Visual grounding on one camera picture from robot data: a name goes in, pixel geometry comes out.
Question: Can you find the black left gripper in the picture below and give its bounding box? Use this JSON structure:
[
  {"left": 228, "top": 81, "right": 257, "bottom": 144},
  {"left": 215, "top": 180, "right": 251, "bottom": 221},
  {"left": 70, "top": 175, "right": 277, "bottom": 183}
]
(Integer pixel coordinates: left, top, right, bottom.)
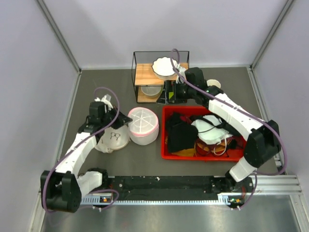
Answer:
[{"left": 101, "top": 104, "right": 132, "bottom": 130}]

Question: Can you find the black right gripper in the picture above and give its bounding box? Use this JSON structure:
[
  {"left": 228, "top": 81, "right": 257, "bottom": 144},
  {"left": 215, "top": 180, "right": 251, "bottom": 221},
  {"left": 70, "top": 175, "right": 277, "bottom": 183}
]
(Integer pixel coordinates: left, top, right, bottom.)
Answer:
[{"left": 156, "top": 80, "right": 196, "bottom": 105}]

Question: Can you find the white mesh laundry bag pink zipper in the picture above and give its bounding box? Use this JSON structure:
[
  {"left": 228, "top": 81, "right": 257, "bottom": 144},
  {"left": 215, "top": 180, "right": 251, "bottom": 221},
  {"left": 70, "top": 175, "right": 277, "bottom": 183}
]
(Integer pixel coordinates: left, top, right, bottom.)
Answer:
[{"left": 127, "top": 107, "right": 159, "bottom": 145}]

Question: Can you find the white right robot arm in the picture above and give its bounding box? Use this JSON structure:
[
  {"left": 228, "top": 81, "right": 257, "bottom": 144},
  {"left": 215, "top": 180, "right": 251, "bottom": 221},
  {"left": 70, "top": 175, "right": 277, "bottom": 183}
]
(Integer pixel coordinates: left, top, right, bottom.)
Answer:
[{"left": 162, "top": 66, "right": 286, "bottom": 191}]

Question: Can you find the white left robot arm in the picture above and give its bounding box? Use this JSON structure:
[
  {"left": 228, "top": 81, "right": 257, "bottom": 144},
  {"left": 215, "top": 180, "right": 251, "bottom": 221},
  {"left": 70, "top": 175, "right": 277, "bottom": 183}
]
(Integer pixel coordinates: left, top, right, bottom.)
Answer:
[{"left": 40, "top": 100, "right": 132, "bottom": 213}]

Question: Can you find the cream mesh laundry bag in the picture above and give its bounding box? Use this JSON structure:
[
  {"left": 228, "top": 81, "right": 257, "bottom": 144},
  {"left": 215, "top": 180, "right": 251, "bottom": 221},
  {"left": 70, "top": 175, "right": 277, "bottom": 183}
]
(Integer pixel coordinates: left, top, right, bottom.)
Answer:
[{"left": 94, "top": 95, "right": 130, "bottom": 154}]

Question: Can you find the white bra in bin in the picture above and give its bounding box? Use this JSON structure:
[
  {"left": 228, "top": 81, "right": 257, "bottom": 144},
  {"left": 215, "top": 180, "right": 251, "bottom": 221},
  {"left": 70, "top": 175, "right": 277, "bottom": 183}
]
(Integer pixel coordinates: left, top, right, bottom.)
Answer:
[{"left": 191, "top": 115, "right": 233, "bottom": 145}]

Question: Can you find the grey metal bowl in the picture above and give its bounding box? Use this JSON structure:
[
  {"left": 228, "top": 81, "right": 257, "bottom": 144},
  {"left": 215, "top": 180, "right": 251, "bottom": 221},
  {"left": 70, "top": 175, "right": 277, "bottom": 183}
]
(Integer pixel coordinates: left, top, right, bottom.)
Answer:
[{"left": 141, "top": 86, "right": 162, "bottom": 98}]

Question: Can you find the white scalloped bowl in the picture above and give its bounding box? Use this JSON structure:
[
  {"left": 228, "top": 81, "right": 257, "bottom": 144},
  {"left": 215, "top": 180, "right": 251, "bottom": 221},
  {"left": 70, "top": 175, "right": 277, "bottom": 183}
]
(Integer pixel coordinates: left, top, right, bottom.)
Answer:
[{"left": 152, "top": 57, "right": 180, "bottom": 81}]

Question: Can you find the black garment in bin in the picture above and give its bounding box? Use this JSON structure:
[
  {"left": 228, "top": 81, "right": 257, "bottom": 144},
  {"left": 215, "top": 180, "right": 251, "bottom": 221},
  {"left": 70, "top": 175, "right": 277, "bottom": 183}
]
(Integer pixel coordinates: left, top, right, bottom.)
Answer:
[{"left": 165, "top": 112, "right": 198, "bottom": 153}]

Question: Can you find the blue mug white interior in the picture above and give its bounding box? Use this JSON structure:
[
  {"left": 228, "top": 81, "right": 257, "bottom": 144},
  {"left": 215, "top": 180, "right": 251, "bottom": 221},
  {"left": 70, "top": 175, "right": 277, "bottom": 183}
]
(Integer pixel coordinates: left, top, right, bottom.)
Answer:
[{"left": 207, "top": 79, "right": 221, "bottom": 88}]

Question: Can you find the red plastic bin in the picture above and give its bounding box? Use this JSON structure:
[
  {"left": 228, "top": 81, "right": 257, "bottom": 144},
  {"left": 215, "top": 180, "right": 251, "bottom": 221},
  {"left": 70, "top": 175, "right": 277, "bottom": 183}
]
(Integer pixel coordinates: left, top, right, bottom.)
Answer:
[{"left": 161, "top": 105, "right": 246, "bottom": 162}]

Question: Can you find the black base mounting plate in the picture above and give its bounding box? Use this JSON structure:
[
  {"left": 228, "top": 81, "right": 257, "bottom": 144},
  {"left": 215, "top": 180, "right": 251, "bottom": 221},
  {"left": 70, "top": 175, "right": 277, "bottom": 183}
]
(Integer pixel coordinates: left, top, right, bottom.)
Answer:
[{"left": 107, "top": 176, "right": 253, "bottom": 201}]

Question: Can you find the black wire wooden shelf rack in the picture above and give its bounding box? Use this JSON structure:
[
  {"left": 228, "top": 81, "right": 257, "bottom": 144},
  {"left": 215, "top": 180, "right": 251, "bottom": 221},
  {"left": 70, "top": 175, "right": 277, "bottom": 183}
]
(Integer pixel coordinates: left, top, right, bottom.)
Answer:
[{"left": 131, "top": 50, "right": 190, "bottom": 104}]

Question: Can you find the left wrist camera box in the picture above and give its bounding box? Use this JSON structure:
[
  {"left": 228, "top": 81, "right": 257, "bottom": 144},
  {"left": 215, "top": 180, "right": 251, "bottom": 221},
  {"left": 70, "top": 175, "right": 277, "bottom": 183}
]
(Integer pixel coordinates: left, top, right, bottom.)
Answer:
[{"left": 95, "top": 94, "right": 113, "bottom": 110}]

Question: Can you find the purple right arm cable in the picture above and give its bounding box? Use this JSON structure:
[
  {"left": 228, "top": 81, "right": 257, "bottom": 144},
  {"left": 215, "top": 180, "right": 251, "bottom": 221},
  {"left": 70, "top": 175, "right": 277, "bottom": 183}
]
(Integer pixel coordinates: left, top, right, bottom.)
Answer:
[{"left": 170, "top": 48, "right": 289, "bottom": 210}]

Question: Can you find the aluminium frame rail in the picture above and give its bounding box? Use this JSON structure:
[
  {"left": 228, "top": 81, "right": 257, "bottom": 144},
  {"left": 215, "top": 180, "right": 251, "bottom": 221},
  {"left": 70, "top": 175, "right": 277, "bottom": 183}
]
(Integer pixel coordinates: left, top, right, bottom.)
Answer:
[{"left": 81, "top": 175, "right": 301, "bottom": 206}]

